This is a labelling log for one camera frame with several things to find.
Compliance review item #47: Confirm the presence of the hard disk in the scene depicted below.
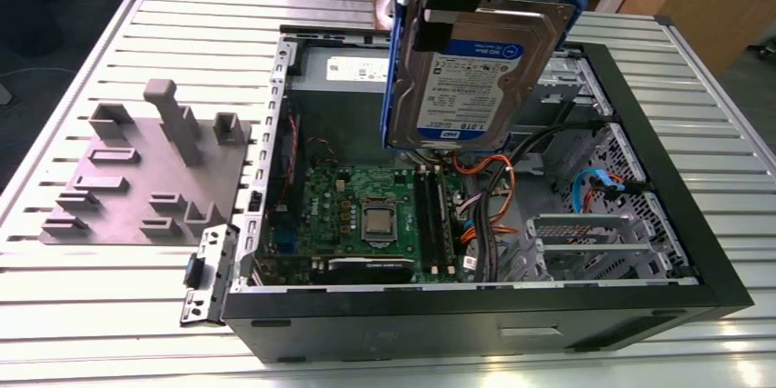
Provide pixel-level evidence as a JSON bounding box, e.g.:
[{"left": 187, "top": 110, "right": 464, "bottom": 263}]
[{"left": 379, "top": 0, "right": 594, "bottom": 154}]

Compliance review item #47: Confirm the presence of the silver metal disk bay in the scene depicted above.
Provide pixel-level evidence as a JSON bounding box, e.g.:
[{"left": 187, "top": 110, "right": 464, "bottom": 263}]
[{"left": 524, "top": 213, "right": 675, "bottom": 283}]

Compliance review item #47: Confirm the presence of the silver optical drive cage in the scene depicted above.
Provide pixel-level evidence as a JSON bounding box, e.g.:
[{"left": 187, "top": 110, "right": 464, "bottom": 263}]
[{"left": 527, "top": 45, "right": 608, "bottom": 153}]

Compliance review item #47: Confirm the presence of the silver power supply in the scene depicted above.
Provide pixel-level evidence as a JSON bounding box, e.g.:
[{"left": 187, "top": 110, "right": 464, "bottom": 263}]
[{"left": 284, "top": 46, "right": 402, "bottom": 169}]

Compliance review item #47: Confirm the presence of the wooden cabinet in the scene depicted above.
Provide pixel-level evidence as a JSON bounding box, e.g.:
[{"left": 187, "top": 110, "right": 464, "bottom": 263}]
[{"left": 618, "top": 0, "right": 776, "bottom": 75}]

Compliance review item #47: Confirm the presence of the green motherboard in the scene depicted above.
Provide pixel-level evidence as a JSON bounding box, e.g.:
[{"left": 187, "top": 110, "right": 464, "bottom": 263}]
[{"left": 258, "top": 164, "right": 472, "bottom": 284}]

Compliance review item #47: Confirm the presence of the RAM stick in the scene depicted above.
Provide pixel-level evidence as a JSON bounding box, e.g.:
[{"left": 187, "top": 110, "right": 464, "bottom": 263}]
[{"left": 431, "top": 164, "right": 462, "bottom": 274}]

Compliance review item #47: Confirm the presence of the silver CPU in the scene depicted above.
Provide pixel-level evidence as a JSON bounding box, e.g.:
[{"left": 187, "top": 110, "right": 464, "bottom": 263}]
[{"left": 363, "top": 208, "right": 396, "bottom": 235}]

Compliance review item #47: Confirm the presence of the CPU socket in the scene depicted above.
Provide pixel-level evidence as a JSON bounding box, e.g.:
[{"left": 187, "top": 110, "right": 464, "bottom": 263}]
[{"left": 355, "top": 194, "right": 403, "bottom": 249}]

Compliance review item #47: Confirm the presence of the black graphics card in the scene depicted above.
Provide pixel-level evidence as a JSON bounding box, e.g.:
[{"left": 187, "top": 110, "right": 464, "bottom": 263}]
[{"left": 308, "top": 255, "right": 420, "bottom": 287}]

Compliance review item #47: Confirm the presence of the grey parts rack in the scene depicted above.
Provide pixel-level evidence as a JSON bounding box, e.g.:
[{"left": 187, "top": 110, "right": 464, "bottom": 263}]
[{"left": 36, "top": 78, "right": 254, "bottom": 248}]

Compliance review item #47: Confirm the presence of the black office chair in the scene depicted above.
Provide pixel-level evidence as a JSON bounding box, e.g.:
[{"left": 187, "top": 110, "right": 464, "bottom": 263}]
[{"left": 0, "top": 0, "right": 70, "bottom": 60}]

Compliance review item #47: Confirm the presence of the black PC case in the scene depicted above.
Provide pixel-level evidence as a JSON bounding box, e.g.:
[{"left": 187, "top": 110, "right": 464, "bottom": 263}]
[{"left": 180, "top": 24, "right": 756, "bottom": 364}]

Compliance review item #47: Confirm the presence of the orange wire bundle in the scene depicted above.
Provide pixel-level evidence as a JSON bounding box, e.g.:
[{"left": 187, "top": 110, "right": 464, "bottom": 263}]
[{"left": 451, "top": 154, "right": 520, "bottom": 246}]

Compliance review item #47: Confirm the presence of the red black fan wire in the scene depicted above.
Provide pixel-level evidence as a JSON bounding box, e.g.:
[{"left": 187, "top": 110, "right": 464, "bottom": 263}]
[{"left": 275, "top": 113, "right": 303, "bottom": 214}]

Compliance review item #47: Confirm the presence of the blue data wire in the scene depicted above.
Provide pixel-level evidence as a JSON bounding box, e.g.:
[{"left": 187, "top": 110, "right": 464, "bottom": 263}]
[{"left": 568, "top": 168, "right": 626, "bottom": 216}]

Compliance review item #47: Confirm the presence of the black cable bundle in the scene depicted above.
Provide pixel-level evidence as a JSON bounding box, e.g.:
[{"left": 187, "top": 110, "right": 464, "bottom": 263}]
[{"left": 472, "top": 119, "right": 608, "bottom": 283}]

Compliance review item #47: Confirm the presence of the black orange power wire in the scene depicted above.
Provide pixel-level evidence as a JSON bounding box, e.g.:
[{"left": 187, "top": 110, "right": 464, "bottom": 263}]
[{"left": 596, "top": 172, "right": 656, "bottom": 196}]

